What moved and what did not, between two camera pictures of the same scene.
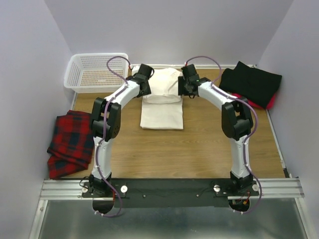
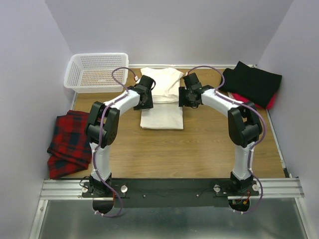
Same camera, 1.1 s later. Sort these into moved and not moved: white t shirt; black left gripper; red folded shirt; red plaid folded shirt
Moved: black left gripper
Not moved: red plaid folded shirt; red folded shirt; white t shirt
